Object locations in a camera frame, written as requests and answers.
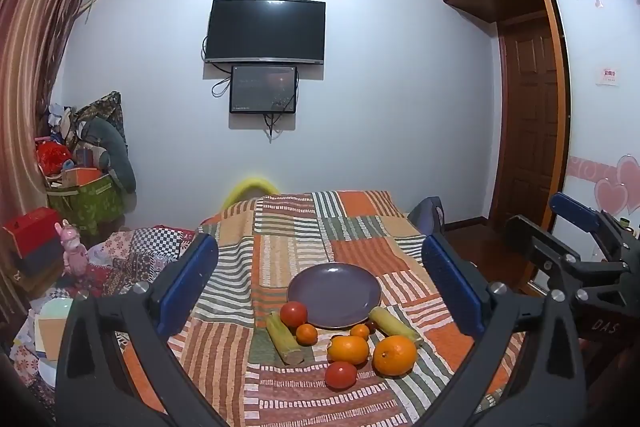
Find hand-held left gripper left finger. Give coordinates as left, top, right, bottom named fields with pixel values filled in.
left=54, top=232, right=236, bottom=427

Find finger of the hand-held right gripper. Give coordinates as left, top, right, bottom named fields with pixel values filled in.
left=504, top=214, right=628, bottom=303
left=548, top=192, right=631, bottom=260

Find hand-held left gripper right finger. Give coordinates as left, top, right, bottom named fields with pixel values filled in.
left=421, top=234, right=588, bottom=427

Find yellow sugarcane piece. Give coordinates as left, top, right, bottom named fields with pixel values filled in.
left=369, top=306, right=423, bottom=349

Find large orange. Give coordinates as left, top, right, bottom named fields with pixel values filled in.
left=372, top=335, right=418, bottom=377

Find red tomato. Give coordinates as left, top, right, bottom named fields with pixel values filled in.
left=279, top=301, right=309, bottom=329
left=324, top=360, right=358, bottom=391

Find green sugarcane piece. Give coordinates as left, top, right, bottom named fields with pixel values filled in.
left=265, top=311, right=306, bottom=366

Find purple round plate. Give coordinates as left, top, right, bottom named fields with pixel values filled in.
left=287, top=262, right=382, bottom=330

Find medium orange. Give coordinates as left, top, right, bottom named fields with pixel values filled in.
left=327, top=334, right=371, bottom=367

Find black white checkered cloth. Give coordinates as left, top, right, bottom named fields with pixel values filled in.
left=127, top=227, right=196, bottom=258

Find white sliding door heart stickers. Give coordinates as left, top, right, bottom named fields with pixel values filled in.
left=545, top=0, right=640, bottom=258

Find brown wooden door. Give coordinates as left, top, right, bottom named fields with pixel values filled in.
left=497, top=19, right=561, bottom=233

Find yellow hoop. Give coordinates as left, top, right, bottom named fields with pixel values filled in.
left=222, top=177, right=278, bottom=208

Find pink plush toy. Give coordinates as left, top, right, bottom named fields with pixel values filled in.
left=55, top=219, right=91, bottom=278

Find striped patchwork blanket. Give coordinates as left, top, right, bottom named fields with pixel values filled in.
left=117, top=189, right=526, bottom=427

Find green patterned storage box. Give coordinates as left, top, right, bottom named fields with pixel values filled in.
left=46, top=172, right=126, bottom=238

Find pale green plate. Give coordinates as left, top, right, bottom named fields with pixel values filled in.
left=40, top=297, right=76, bottom=323

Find long grey pillow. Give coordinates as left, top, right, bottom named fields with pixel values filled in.
left=80, top=117, right=137, bottom=192

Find orange cardboard box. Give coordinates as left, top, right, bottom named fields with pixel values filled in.
left=60, top=167, right=106, bottom=188

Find brown cardboard box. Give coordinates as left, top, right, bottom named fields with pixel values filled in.
left=37, top=317, right=68, bottom=355

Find red flat box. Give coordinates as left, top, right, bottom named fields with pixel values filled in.
left=2, top=207, right=66, bottom=258

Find red plastic bag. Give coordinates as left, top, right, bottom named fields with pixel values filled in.
left=36, top=139, right=73, bottom=178

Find camouflage cushion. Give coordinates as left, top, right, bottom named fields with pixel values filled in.
left=75, top=91, right=128, bottom=158

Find pile of clothes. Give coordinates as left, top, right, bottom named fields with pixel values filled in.
left=47, top=102, right=76, bottom=142

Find striped brown curtain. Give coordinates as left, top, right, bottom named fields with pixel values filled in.
left=0, top=0, right=101, bottom=228

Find black hanging cable bundle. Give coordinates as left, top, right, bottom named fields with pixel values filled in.
left=263, top=72, right=300, bottom=144

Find black looped cable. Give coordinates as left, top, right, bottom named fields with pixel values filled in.
left=211, top=63, right=233, bottom=98

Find small black wall monitor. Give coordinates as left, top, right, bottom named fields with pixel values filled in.
left=229, top=65, right=299, bottom=114

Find black wall television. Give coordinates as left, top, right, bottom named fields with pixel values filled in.
left=205, top=0, right=327, bottom=65

